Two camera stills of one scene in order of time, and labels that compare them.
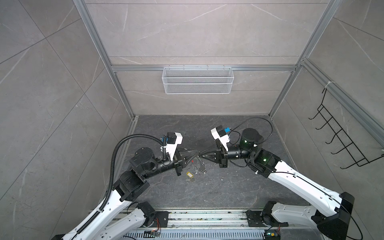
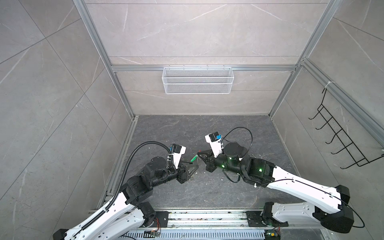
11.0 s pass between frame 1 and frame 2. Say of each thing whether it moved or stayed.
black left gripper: moved
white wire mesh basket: stayed
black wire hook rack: stayed
